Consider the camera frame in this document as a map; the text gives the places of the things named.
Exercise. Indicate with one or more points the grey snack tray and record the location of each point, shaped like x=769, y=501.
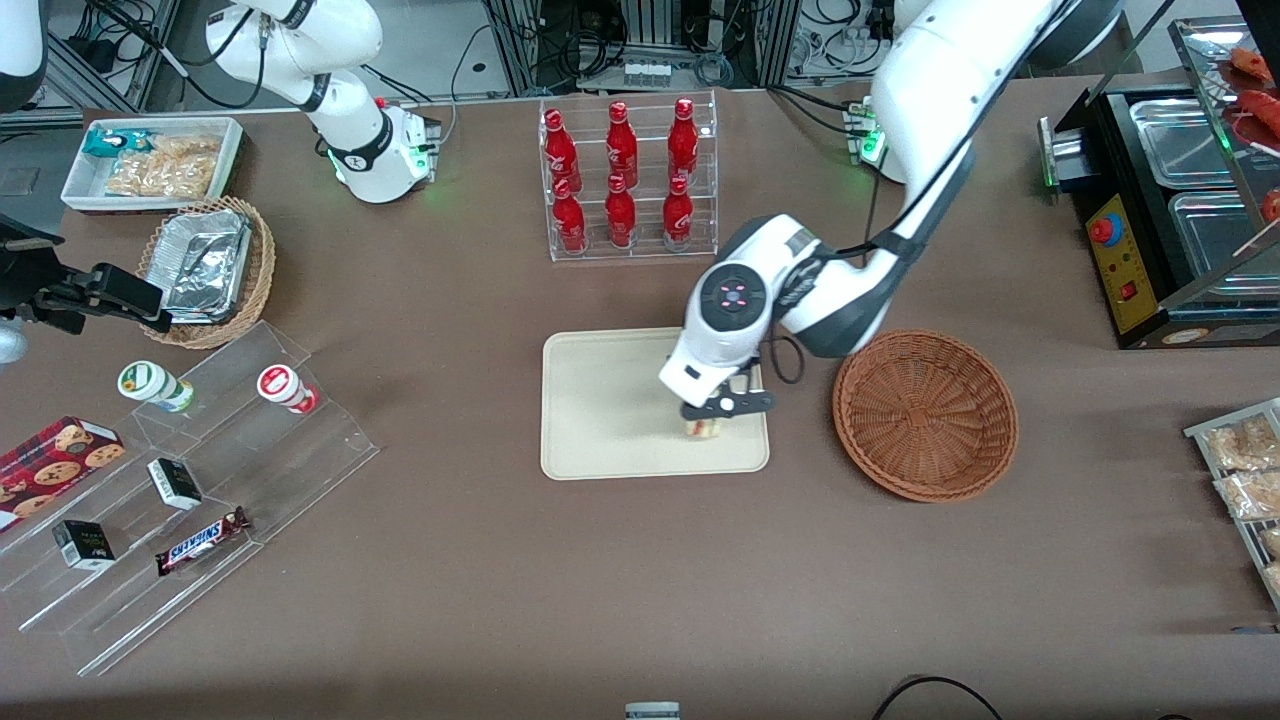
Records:
x=1250, y=540

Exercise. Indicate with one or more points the beige plastic tray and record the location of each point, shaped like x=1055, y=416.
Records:
x=610, y=400

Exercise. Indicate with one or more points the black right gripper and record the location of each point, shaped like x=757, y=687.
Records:
x=62, y=296

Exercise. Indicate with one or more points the red cookie box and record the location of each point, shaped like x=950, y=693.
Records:
x=55, y=465

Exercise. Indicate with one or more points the teal snack packet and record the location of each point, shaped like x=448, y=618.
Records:
x=115, y=142

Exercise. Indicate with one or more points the green label yogurt cup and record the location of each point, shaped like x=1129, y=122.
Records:
x=150, y=383

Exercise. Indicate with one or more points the snickers chocolate bar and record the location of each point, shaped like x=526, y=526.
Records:
x=200, y=540

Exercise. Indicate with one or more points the clear acrylic bottle rack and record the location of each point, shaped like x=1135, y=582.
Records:
x=645, y=250

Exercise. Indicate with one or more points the red label yogurt cup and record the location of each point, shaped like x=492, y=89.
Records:
x=280, y=385

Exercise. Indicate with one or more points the black food warmer appliance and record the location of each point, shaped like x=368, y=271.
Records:
x=1120, y=260

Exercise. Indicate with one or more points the grey power strip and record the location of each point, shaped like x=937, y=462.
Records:
x=646, y=72

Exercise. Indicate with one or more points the grey device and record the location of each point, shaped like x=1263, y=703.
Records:
x=652, y=712

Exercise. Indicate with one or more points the aluminium foil trays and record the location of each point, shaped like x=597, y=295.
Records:
x=205, y=265

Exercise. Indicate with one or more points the red sausages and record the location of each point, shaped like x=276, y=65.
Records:
x=1255, y=75

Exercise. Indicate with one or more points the aluminium frame rack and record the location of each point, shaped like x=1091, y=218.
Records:
x=640, y=30

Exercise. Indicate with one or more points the white plastic bin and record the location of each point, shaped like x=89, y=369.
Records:
x=85, y=190

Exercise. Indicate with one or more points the red cola bottle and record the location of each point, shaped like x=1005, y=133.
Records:
x=620, y=215
x=570, y=220
x=678, y=218
x=560, y=150
x=621, y=145
x=683, y=140

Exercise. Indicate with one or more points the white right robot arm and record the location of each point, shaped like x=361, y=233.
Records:
x=360, y=140

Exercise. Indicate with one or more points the clear bag of snacks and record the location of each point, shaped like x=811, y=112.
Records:
x=1272, y=540
x=1255, y=495
x=1245, y=445
x=1274, y=580

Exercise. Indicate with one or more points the triangular sandwich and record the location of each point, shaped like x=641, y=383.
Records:
x=703, y=429

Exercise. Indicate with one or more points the clear acrylic stepped shelf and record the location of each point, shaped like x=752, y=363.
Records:
x=240, y=470

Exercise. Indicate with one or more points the light wicker basket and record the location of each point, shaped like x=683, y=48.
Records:
x=262, y=260

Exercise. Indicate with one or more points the steel warmer pan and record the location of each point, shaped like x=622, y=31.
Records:
x=1180, y=140
x=1215, y=245

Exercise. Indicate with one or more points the clear bag of crackers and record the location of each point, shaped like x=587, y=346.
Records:
x=165, y=170

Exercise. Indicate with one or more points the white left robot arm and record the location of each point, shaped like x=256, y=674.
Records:
x=930, y=90

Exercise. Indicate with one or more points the small black box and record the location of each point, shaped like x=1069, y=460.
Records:
x=175, y=483
x=83, y=545

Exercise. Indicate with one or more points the brown wicker basket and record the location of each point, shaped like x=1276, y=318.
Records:
x=925, y=415

